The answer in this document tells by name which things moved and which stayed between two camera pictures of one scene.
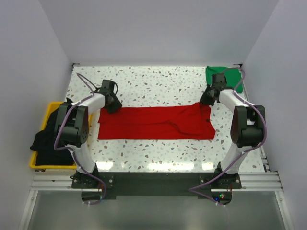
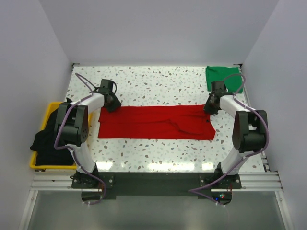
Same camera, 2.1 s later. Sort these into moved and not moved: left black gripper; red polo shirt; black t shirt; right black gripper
Moved: right black gripper
Not moved: red polo shirt; black t shirt; left black gripper
